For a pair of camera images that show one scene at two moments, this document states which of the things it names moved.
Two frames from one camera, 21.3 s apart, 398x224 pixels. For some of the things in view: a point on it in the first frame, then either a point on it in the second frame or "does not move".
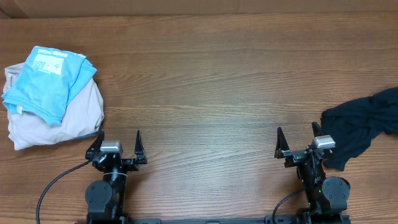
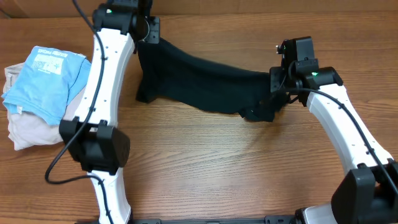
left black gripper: (140, 157) to (153, 37)
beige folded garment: (83, 117) does not move
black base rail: (281, 219) does not move
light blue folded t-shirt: (44, 87) does not move
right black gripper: (296, 156) to (275, 74)
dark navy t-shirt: (352, 125) to (171, 73)
